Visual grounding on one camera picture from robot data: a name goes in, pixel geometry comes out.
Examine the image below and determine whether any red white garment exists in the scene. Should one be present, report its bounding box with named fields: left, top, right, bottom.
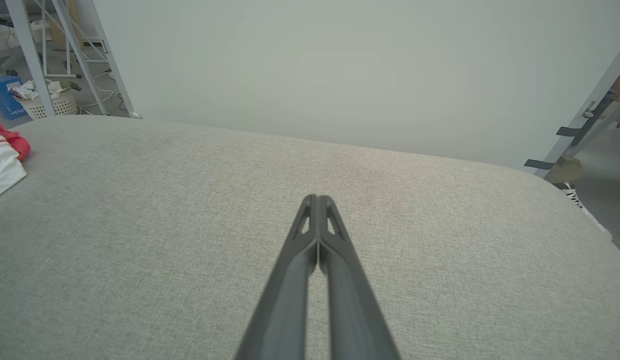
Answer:
left=0, top=120, right=32, bottom=202

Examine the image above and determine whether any white perforated laundry basket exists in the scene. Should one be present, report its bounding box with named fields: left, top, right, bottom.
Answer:
left=15, top=80, right=79, bottom=121

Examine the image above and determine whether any grey metal frame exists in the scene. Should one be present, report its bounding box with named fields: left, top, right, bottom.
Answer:
left=5, top=0, right=141, bottom=120

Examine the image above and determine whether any white cable on floor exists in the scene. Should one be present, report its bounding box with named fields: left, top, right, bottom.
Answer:
left=80, top=70, right=124, bottom=116

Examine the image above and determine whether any grey metal post with bracket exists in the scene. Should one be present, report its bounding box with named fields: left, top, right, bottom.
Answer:
left=522, top=37, right=620, bottom=181

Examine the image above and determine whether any blue cardboard box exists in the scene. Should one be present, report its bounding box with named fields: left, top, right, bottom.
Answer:
left=0, top=76, right=29, bottom=121

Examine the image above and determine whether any white black patterned item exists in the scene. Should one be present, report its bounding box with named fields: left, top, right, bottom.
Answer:
left=555, top=181, right=613, bottom=241

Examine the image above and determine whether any clothes pile in basket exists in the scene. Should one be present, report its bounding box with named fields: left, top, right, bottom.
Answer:
left=9, top=80, right=60, bottom=102

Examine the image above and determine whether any beige lumpy object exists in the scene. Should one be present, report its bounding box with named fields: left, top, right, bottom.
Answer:
left=545, top=154, right=584, bottom=185

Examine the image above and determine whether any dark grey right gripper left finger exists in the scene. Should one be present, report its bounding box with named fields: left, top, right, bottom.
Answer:
left=234, top=194, right=319, bottom=360

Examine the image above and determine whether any grey fabric sofa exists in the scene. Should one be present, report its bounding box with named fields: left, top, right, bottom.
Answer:
left=0, top=114, right=620, bottom=360

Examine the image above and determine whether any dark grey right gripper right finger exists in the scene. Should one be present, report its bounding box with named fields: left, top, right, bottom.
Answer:
left=317, top=195, right=401, bottom=360

